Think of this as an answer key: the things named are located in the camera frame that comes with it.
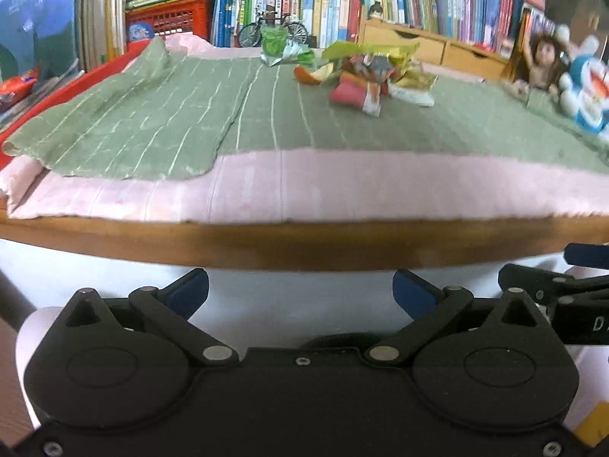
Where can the small black-haired figurine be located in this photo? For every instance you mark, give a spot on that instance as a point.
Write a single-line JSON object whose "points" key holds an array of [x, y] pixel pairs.
{"points": [[376, 11]]}

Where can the red plastic basket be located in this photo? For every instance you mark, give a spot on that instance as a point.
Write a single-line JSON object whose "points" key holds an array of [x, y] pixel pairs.
{"points": [[181, 14]]}

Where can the wooden drawer organizer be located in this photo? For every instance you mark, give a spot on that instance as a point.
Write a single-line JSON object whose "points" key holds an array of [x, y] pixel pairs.
{"points": [[428, 45]]}

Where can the model bicycle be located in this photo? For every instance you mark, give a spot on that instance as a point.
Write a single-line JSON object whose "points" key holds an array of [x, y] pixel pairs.
{"points": [[295, 33]]}

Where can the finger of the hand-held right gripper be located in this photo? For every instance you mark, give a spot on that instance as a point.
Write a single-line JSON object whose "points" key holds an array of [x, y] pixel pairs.
{"points": [[590, 254], [571, 288]]}

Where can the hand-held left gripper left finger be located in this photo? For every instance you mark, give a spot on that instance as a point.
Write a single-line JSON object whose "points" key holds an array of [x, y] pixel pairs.
{"points": [[188, 293]]}

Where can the white trash bin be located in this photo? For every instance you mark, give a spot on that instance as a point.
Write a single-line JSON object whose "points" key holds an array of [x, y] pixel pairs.
{"points": [[33, 342]]}

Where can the gold foil wrapper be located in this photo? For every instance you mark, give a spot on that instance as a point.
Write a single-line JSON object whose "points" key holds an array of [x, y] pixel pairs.
{"points": [[342, 50]]}

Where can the large blue book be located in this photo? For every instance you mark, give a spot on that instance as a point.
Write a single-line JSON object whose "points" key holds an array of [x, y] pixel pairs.
{"points": [[38, 24]]}

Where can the green checked blanket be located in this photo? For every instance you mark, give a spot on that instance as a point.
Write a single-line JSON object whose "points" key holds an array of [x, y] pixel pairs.
{"points": [[333, 128]]}

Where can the pink striped sheet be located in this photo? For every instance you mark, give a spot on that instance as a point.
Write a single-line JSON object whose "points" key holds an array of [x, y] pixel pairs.
{"points": [[333, 185]]}

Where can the brown-haired doll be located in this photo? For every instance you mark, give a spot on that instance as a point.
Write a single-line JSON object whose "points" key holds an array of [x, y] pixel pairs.
{"points": [[540, 64]]}

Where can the red plastic tray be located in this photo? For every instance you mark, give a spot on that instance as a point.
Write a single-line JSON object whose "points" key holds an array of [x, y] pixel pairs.
{"points": [[126, 59]]}

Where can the pile of snack wrappers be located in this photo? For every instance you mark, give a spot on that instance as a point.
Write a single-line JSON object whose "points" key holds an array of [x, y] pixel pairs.
{"points": [[371, 69]]}

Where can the row of tall books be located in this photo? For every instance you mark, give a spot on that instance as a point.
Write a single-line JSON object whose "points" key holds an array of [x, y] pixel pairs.
{"points": [[328, 0]]}

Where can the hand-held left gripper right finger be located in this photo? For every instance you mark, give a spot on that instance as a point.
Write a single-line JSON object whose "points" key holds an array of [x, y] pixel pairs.
{"points": [[414, 293]]}

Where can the blue cat plush toy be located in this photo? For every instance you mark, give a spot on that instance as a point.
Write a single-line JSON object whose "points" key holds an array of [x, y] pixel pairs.
{"points": [[590, 90]]}

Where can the red orange packet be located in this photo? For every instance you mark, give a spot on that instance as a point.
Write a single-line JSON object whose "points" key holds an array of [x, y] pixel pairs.
{"points": [[347, 93]]}

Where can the row of pale books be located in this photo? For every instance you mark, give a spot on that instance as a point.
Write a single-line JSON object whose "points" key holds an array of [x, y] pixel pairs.
{"points": [[100, 19]]}

